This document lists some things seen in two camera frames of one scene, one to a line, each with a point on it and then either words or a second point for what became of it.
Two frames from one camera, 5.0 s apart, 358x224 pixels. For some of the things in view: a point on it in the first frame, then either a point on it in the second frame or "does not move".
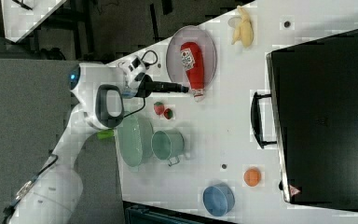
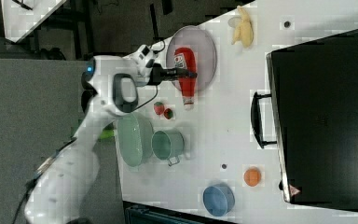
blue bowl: (218, 199) does not move
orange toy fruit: (252, 177) does not move
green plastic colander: (135, 138) does not move
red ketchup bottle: (192, 58) to (185, 68)
